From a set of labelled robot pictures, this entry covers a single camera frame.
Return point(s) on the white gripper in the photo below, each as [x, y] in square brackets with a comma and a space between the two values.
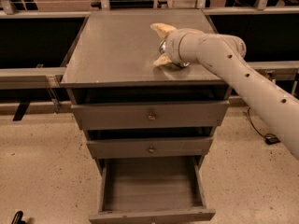
[172, 48]

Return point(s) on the green soda can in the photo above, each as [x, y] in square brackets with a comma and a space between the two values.
[162, 47]

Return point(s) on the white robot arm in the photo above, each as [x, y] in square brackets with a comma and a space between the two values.
[223, 55]

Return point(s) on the grey drawer cabinet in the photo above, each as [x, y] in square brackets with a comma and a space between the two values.
[112, 63]

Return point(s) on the grey top drawer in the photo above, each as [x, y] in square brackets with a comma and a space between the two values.
[150, 115]

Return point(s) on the grey drawer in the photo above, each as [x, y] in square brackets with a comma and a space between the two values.
[150, 115]
[149, 147]
[160, 190]

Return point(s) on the grey middle drawer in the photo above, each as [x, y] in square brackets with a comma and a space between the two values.
[149, 147]

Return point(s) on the grey bottom drawer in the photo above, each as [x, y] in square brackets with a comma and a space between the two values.
[160, 190]

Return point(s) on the white paper bowl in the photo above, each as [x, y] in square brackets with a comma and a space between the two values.
[181, 65]

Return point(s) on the black object on floor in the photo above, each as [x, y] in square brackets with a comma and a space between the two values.
[17, 219]

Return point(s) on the grey metal rail frame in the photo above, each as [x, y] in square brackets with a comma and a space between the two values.
[37, 47]

